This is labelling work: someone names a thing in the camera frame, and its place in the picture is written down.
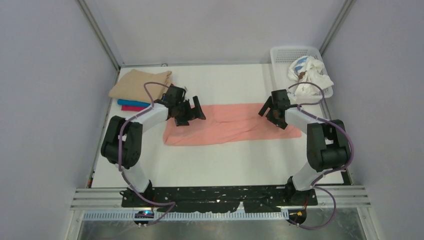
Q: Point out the salmon pink t-shirt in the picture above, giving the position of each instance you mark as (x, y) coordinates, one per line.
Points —
(226, 123)

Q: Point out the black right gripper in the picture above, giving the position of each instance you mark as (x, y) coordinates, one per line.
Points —
(274, 110)

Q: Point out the white crumpled t-shirt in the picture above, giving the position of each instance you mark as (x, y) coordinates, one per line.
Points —
(308, 71)

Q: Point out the magenta folded t-shirt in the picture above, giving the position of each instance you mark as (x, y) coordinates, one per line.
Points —
(132, 108)

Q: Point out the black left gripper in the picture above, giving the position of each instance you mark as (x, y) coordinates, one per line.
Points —
(187, 110)

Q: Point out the beige folded t-shirt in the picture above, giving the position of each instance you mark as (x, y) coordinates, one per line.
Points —
(141, 86)

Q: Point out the white plastic basket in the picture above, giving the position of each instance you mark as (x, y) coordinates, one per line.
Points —
(281, 59)

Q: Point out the white slotted cable duct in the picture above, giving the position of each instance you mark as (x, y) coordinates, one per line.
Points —
(149, 215)

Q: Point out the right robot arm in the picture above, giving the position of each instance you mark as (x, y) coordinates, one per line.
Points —
(328, 147)

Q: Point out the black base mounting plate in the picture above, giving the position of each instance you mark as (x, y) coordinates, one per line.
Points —
(224, 199)

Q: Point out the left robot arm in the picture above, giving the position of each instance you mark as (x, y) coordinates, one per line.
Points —
(122, 142)

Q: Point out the blue folded t-shirt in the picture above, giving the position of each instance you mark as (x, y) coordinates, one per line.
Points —
(124, 102)

